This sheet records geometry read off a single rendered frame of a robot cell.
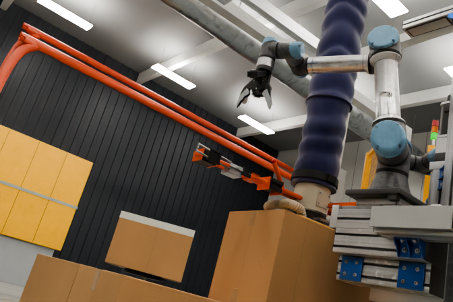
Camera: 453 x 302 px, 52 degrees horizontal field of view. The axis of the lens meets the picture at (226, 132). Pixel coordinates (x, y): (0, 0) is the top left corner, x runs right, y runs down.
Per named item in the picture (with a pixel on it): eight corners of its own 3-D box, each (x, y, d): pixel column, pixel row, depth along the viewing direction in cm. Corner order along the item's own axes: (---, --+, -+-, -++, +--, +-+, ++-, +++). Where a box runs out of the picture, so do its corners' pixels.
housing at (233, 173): (232, 178, 201) (235, 169, 202) (241, 177, 195) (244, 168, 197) (220, 173, 198) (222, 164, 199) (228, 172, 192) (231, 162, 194)
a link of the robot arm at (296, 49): (309, 51, 204) (285, 52, 210) (301, 36, 195) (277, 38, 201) (305, 67, 202) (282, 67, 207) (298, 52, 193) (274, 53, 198)
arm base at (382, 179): (418, 205, 167) (421, 179, 171) (396, 191, 159) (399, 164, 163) (381, 205, 179) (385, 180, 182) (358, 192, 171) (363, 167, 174)
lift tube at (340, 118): (311, 195, 236) (343, 27, 272) (346, 194, 218) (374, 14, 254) (281, 181, 225) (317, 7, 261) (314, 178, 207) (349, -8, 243)
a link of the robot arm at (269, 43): (278, 34, 201) (260, 35, 205) (273, 56, 197) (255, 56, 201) (284, 44, 207) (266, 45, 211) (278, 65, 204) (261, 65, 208)
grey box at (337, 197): (336, 207, 367) (342, 171, 377) (341, 206, 363) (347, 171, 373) (319, 198, 357) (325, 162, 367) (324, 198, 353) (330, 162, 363)
